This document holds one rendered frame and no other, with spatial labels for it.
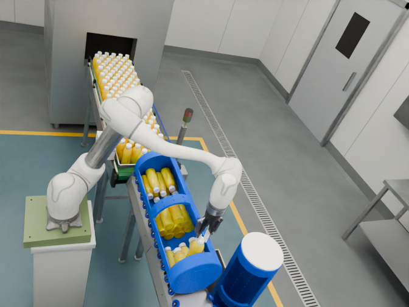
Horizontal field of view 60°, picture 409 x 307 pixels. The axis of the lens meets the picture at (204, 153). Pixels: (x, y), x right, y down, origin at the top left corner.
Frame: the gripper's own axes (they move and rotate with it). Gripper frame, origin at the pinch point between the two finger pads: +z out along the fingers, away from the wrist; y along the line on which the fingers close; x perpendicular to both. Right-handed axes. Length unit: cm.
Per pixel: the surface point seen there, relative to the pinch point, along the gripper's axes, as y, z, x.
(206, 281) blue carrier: 6.3, 25.8, -10.4
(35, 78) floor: -67, 132, 365
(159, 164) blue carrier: 2, 21, 76
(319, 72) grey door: 335, 47, 306
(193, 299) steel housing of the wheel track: 2.1, 38.7, -12.9
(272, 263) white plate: 54, 28, -6
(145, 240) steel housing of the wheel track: -13, 44, 33
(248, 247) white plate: 42, 28, 7
